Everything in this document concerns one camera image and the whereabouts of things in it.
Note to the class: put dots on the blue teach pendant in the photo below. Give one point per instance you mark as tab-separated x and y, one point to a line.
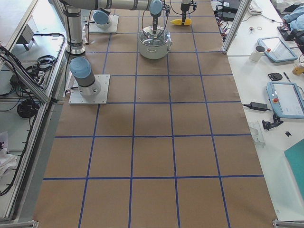
277	50
286	100

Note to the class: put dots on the teal board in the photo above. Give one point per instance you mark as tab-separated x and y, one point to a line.
295	158

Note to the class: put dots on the glass pot lid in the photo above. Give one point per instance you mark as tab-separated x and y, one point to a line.
150	39

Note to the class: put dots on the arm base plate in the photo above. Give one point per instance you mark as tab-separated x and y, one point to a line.
96	93
103	24

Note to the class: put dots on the far blue teach pendant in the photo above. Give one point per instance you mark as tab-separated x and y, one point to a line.
277	50

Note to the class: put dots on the near blue teach pendant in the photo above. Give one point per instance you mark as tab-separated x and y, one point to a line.
286	100

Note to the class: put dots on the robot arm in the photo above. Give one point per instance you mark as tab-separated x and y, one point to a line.
187	7
71	13

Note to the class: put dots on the black power brick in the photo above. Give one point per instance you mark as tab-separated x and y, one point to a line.
258	106

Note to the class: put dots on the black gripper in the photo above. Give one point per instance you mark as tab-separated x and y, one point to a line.
185	6
154	18

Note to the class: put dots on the white mug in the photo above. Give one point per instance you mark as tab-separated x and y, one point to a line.
257	53

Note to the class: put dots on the light green electric pot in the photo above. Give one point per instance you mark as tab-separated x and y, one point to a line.
153	52

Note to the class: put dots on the yellow corn cob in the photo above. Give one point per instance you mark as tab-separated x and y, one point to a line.
179	22

